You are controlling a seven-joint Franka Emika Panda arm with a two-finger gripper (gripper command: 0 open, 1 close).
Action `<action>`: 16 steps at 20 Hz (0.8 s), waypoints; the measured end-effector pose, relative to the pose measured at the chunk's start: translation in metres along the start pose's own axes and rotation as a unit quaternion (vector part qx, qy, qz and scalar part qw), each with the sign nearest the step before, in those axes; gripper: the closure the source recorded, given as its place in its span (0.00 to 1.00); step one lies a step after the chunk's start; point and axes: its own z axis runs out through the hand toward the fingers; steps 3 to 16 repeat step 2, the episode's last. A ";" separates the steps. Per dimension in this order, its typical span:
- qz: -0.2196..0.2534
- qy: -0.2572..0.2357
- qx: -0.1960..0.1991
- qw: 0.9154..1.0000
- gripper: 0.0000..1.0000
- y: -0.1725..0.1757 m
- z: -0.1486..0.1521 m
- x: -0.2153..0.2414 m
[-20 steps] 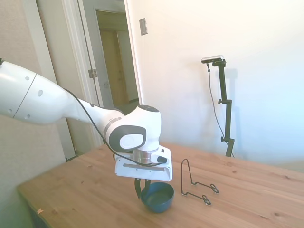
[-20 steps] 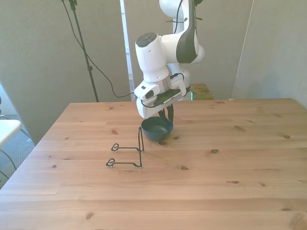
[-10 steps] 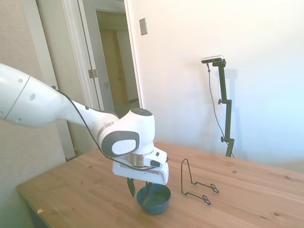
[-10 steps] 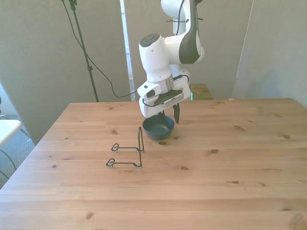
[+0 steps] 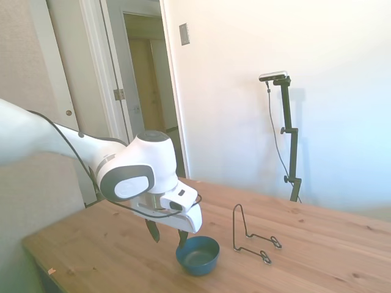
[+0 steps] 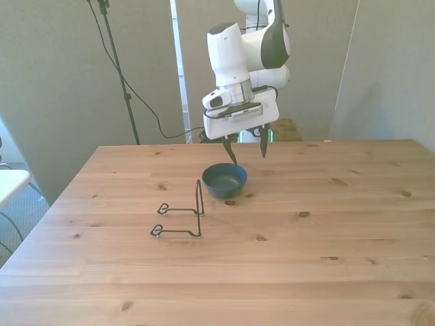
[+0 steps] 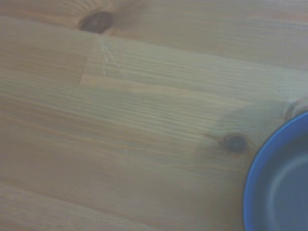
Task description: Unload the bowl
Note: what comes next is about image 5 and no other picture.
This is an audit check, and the grey open door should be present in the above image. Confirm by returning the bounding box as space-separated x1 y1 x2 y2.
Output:
102 0 146 144

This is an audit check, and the white closet door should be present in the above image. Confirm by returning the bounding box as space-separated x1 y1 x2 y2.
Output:
45 0 98 208

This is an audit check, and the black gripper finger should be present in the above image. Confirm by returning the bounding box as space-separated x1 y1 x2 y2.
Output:
177 229 190 248
144 220 161 244

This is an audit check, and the grey light switch plate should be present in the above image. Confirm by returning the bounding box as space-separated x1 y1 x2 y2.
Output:
178 23 191 46

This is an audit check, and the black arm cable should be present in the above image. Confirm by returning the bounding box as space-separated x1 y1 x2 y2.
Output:
26 110 203 219

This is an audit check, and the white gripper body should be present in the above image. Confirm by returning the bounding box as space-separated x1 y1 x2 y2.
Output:
131 195 203 234

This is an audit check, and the white door frame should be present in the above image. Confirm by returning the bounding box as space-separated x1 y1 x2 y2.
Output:
79 0 191 181

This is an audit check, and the dark blue bowl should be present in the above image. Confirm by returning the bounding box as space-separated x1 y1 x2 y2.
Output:
175 236 221 277

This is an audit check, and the camera on black stand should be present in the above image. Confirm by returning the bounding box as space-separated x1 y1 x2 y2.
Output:
265 80 303 204

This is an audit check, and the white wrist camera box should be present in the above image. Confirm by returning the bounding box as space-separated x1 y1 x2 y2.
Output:
160 179 198 212

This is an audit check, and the silver exterior camera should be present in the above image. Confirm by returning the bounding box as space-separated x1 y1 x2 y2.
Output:
258 70 289 82

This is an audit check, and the black wire dish rack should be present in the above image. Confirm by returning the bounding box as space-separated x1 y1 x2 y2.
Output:
232 203 283 266

